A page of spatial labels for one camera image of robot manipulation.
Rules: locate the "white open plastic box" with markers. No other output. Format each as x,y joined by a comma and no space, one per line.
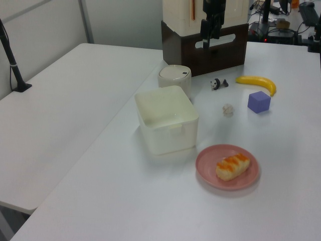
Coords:
170,140

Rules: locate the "black monitor stand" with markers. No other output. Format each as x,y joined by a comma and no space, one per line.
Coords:
265,12

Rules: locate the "pink round plate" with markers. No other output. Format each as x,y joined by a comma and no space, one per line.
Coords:
208,160

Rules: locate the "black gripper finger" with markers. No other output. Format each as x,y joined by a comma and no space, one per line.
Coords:
216,27
205,31

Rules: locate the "black keyboard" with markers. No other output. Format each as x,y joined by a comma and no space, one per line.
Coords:
309,12

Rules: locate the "small white lidded bin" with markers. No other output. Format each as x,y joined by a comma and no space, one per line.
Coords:
173,72

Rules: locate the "dark robot gripper body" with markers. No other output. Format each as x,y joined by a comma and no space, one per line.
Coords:
213,7

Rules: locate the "orange glazed bread roll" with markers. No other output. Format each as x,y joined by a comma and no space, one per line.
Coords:
232,167

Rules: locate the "black camera stand pole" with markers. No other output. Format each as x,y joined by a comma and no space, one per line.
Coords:
13,67

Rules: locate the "black white panda figurine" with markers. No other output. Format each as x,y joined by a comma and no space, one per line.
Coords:
215,84

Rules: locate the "cream white oven appliance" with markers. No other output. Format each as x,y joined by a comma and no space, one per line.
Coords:
175,15

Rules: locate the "purple cube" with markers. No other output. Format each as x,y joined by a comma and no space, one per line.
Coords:
258,103

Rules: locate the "black clamp mount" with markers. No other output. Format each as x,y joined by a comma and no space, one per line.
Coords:
314,40

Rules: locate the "black electronic device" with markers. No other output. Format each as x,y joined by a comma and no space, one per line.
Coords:
281,36

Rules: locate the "crumpled white paper ball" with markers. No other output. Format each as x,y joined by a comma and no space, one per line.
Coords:
227,109

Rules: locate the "small cardboard box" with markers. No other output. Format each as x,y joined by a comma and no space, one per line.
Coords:
283,24

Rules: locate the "yellow banana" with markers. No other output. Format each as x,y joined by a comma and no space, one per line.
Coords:
260,81

